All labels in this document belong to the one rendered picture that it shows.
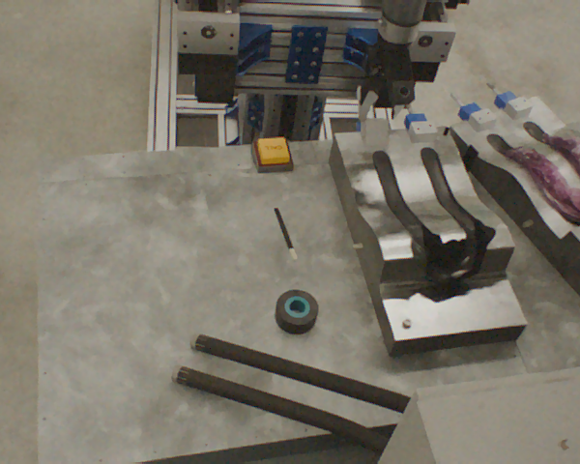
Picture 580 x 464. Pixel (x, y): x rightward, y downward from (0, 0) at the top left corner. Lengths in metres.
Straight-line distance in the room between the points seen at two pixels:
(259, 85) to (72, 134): 1.06
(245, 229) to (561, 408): 1.00
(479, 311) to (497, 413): 0.83
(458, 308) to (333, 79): 0.81
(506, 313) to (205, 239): 0.60
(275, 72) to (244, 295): 0.72
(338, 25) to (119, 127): 1.23
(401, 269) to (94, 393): 0.59
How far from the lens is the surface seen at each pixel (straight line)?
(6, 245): 2.62
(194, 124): 2.63
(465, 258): 1.53
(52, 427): 1.37
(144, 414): 1.36
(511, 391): 0.68
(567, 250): 1.65
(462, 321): 1.47
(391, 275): 1.45
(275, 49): 1.96
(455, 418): 0.65
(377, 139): 1.66
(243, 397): 1.32
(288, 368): 1.33
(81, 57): 3.23
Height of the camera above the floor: 2.03
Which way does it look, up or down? 51 degrees down
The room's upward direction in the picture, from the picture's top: 10 degrees clockwise
